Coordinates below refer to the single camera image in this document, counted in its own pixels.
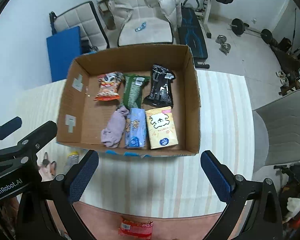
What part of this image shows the blue tissue pack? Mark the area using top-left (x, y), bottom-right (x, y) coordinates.
top-left (125, 108), bottom-right (147, 148)

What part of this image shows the lavender cloth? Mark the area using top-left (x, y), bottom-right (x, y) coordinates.
top-left (101, 106), bottom-right (129, 148)

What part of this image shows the yellow tissue pack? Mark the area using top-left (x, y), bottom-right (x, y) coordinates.
top-left (145, 106), bottom-right (178, 150)

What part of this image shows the black snack packet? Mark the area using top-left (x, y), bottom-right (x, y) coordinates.
top-left (143, 64), bottom-right (176, 108)

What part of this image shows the white goose plush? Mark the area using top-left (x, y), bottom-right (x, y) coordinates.
top-left (285, 197), bottom-right (300, 222)

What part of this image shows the white padded folding chair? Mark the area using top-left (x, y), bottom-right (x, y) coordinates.
top-left (49, 1), bottom-right (110, 53)

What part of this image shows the grey shell chair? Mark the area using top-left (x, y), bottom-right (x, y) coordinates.
top-left (253, 90), bottom-right (300, 172)

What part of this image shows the red snack packet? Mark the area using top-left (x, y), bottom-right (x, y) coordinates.
top-left (118, 217), bottom-right (154, 239)

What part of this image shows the blue gym mat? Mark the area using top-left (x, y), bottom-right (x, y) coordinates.
top-left (46, 26), bottom-right (82, 82)

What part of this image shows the small blue item on seat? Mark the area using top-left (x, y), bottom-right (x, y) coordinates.
top-left (135, 22), bottom-right (147, 33)

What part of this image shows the chrome dumbbell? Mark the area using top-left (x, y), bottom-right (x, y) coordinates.
top-left (216, 35), bottom-right (227, 44)

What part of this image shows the barbell on floor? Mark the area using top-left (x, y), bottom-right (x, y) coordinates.
top-left (229, 18), bottom-right (273, 44)

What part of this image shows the green snack packet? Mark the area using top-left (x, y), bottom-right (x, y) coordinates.
top-left (119, 74), bottom-right (150, 109)

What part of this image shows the orange snack packet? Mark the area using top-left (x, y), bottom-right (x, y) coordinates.
top-left (94, 72), bottom-right (124, 101)

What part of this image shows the open cardboard box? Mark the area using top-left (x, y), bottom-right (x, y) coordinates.
top-left (56, 44), bottom-right (200, 157)

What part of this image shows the beige chair with jacket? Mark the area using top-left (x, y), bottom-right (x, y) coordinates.
top-left (109, 0), bottom-right (182, 47)

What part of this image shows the black weight bench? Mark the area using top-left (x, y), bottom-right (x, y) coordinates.
top-left (178, 0), bottom-right (210, 69)

